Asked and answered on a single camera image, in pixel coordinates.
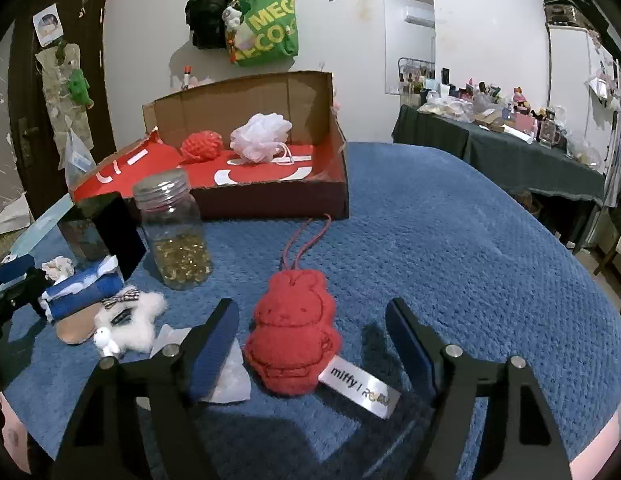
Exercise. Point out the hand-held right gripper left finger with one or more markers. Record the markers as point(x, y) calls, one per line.
point(213, 360)

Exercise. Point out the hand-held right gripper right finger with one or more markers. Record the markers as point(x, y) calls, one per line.
point(410, 355)

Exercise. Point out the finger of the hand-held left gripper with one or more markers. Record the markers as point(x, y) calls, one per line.
point(13, 270)

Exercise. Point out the white cloth piece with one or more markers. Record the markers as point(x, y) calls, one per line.
point(58, 266)

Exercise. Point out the white miffy label tag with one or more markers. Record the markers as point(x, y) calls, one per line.
point(358, 385)

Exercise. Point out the white fluffy star hair clip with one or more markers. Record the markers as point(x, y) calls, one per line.
point(140, 330)

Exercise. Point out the red plush bunny pendant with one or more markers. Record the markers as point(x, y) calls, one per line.
point(290, 330)

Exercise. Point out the cardboard box with red lining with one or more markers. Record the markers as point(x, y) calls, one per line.
point(270, 205)

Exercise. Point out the blue bandage roll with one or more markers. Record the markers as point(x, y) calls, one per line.
point(85, 292)

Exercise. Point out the small white bunny figure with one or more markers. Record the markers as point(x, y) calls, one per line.
point(104, 340)

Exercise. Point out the checkered bow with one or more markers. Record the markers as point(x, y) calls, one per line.
point(121, 297)

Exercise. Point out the black box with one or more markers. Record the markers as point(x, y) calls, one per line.
point(120, 230)

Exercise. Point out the white plastic bag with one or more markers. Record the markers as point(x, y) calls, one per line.
point(80, 157)

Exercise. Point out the glass jar of gold beads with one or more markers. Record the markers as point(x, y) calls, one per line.
point(175, 230)

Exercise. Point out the dark brown door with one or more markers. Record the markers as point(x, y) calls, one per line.
point(25, 90)

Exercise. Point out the crumpled clear plastic bag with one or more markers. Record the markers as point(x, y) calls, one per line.
point(55, 90)

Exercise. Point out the green plush toy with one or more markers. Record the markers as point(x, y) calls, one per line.
point(79, 87)

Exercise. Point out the red mesh sponge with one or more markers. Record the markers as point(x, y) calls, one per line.
point(200, 147)

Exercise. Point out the table with dark green cloth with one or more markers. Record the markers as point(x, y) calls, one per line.
point(515, 165)

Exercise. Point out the white bath pouf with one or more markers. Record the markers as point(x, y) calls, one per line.
point(260, 137)

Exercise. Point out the door photo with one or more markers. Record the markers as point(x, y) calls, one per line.
point(48, 25)

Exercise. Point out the pink fox plush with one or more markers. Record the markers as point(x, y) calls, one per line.
point(336, 107)

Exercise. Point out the clutter of cosmetics bottles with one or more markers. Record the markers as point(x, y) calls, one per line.
point(490, 105)

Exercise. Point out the black backpack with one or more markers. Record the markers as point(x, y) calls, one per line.
point(205, 20)

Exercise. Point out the white wardrobe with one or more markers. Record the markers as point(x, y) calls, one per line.
point(568, 70)

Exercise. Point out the green tote bag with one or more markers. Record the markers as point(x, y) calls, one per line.
point(270, 35)

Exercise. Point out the white hanging bags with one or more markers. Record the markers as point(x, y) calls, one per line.
point(605, 85)

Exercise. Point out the small white plush toy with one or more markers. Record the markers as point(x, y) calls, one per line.
point(234, 17)

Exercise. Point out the clear storage case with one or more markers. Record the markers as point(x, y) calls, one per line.
point(560, 12)

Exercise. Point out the black clothing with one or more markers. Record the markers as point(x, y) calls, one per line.
point(593, 7)

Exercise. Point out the wall mirror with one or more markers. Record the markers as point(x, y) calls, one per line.
point(408, 45)

